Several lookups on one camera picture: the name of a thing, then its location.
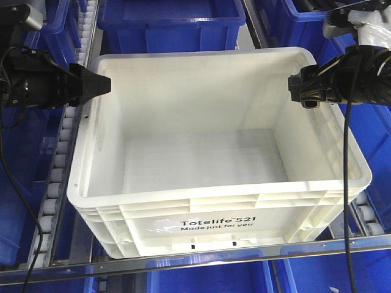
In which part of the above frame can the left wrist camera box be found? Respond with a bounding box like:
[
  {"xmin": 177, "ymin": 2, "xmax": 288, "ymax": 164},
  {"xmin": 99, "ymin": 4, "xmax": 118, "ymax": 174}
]
[{"xmin": 1, "ymin": 1, "xmax": 43, "ymax": 31}]

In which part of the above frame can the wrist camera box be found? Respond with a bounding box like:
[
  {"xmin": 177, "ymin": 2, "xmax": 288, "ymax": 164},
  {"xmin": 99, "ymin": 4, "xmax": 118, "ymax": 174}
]
[
  {"xmin": 1, "ymin": 1, "xmax": 43, "ymax": 31},
  {"xmin": 323, "ymin": 1, "xmax": 390, "ymax": 38}
]

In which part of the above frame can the blue bin below centre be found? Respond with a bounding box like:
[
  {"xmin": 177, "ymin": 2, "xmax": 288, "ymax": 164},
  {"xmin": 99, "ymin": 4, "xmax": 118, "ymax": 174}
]
[{"xmin": 147, "ymin": 261, "xmax": 274, "ymax": 292}]

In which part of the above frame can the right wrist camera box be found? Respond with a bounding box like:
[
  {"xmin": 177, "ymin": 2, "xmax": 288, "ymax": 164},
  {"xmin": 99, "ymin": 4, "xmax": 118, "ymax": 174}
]
[{"xmin": 323, "ymin": 1, "xmax": 390, "ymax": 38}]

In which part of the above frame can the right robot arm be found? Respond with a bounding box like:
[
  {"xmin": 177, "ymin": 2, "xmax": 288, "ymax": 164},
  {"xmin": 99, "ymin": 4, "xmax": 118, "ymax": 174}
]
[{"xmin": 288, "ymin": 5, "xmax": 390, "ymax": 109}]

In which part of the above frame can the blue bin far rear right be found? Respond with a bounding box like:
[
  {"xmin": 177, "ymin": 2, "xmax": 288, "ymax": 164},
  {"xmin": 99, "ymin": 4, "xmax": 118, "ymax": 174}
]
[{"xmin": 260, "ymin": 1, "xmax": 354, "ymax": 64}]

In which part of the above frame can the blue bin below right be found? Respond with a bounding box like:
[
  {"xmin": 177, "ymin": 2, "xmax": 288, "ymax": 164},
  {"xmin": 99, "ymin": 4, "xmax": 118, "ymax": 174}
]
[{"xmin": 270, "ymin": 243, "xmax": 390, "ymax": 292}]

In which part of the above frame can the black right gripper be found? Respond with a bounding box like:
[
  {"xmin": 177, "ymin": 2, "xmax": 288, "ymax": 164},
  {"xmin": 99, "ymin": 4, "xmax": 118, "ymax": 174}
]
[{"xmin": 288, "ymin": 45, "xmax": 390, "ymax": 109}]

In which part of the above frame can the blue bin below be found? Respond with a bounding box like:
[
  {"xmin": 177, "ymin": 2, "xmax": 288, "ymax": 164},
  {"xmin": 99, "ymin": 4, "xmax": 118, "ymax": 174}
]
[
  {"xmin": 270, "ymin": 243, "xmax": 390, "ymax": 292},
  {"xmin": 147, "ymin": 261, "xmax": 274, "ymax": 292}
]

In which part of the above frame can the shelf roller track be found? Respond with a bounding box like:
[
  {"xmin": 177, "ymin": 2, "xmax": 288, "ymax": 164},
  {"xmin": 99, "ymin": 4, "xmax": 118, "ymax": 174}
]
[
  {"xmin": 27, "ymin": 1, "xmax": 99, "ymax": 269},
  {"xmin": 351, "ymin": 191, "xmax": 386, "ymax": 236}
]

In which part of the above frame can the white plastic tote bin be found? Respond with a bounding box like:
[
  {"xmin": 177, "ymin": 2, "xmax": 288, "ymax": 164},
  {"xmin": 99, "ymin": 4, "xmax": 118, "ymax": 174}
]
[{"xmin": 66, "ymin": 46, "xmax": 373, "ymax": 260}]

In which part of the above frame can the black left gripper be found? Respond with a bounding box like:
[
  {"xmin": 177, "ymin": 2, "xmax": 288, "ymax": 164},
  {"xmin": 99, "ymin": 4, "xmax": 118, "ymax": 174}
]
[{"xmin": 1, "ymin": 48, "xmax": 111, "ymax": 109}]

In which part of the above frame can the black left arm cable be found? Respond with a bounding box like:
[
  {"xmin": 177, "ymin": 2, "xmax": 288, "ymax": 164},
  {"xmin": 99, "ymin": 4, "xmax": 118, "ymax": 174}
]
[{"xmin": 0, "ymin": 45, "xmax": 43, "ymax": 293}]

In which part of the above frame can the blue bin behind tote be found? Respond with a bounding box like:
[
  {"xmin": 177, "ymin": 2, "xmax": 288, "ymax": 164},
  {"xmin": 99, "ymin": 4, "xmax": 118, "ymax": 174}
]
[{"xmin": 97, "ymin": 1, "xmax": 246, "ymax": 54}]

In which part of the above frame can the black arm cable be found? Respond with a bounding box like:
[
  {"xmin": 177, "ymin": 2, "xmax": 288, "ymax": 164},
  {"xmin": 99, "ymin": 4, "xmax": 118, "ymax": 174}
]
[
  {"xmin": 0, "ymin": 45, "xmax": 43, "ymax": 293},
  {"xmin": 342, "ymin": 54, "xmax": 361, "ymax": 293}
]

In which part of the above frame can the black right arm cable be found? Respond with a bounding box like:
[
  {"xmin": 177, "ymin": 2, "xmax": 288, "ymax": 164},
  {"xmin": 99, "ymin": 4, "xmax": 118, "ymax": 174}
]
[{"xmin": 342, "ymin": 54, "xmax": 361, "ymax": 293}]

